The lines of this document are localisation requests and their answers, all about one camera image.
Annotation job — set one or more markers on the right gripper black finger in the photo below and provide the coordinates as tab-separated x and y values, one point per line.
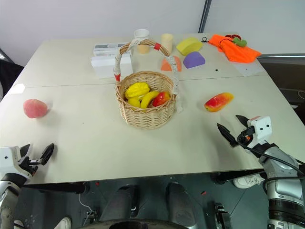
228	136
243	120

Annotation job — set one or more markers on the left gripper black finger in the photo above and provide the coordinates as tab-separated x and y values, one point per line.
47	153
25	150

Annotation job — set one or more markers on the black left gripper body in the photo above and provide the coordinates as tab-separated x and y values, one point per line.
28	165

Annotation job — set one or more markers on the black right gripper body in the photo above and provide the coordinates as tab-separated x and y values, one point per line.
246	136

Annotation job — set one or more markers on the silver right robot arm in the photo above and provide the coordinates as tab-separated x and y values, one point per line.
282	176

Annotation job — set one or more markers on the long red yellow mango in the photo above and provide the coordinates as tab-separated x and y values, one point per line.
218	102

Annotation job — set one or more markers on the pink peach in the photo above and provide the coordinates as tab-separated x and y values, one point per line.
34	108

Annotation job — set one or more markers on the white sneaker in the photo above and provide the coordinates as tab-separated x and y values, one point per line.
63	223
247	181

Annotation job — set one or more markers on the white tape patch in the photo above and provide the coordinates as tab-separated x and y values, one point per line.
17	89

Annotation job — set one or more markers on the orange cloth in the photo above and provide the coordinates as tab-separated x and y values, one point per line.
234	51

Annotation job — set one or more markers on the red apple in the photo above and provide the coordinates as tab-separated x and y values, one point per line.
161	98

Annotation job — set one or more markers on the purple foam block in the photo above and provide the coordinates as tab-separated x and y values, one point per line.
194	60

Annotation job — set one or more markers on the green and red toy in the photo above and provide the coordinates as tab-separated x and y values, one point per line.
241	42

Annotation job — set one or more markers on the grey trouser leg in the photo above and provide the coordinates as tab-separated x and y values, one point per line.
181	202
118	202

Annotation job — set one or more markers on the yellow banana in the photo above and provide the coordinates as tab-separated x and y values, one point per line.
147	99

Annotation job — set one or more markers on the yellow foam block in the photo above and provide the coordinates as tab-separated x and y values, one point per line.
188	45

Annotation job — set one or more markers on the orange foam block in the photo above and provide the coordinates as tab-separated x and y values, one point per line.
166	65

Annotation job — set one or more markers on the small yellow lemon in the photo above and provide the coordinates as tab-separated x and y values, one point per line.
134	102

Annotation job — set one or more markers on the yellow starfruit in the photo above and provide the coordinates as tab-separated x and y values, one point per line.
137	90

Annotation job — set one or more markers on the plain white box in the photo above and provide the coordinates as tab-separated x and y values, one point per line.
103	63

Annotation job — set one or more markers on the cream cylinder block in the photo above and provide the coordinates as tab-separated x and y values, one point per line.
167	41

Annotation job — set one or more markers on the grey vertical pole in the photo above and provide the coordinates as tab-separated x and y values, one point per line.
205	15

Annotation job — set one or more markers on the flat white printed box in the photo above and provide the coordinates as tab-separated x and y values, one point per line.
104	48

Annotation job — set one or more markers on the beige cup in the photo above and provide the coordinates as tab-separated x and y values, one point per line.
143	49

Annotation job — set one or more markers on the white paper cup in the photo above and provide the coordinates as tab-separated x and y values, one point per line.
141	35

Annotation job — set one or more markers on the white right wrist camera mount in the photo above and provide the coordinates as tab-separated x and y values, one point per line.
261	127

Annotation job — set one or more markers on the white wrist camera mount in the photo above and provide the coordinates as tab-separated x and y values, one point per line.
9	159
261	127

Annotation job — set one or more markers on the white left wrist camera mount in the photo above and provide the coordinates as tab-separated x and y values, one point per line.
9	159

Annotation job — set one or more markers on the black table frame bar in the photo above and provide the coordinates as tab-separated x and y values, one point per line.
54	188

